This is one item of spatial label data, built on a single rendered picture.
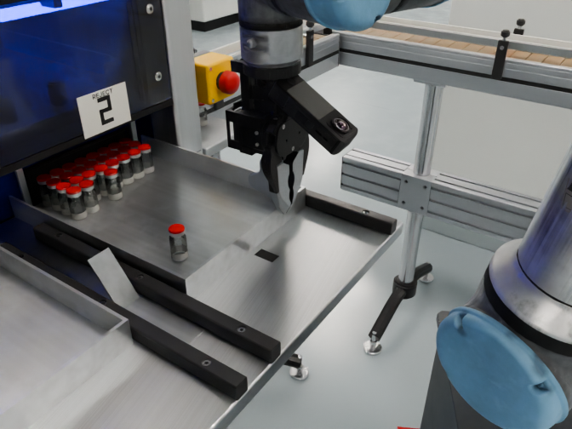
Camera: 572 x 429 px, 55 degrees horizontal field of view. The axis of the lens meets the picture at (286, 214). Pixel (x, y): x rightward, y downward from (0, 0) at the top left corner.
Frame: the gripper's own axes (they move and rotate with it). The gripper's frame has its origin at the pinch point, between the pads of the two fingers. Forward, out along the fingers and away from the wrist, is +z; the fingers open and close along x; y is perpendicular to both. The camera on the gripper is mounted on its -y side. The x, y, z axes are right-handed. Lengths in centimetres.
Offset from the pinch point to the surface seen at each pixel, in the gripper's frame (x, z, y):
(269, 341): 21.2, 1.7, -12.0
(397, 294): -81, 79, 13
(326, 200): -6.6, 1.6, -2.2
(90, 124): 10.0, -9.7, 26.7
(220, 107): -28.8, 2.2, 36.8
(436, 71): -82, 4, 10
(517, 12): -143, 0, 7
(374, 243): -3.5, 3.8, -11.7
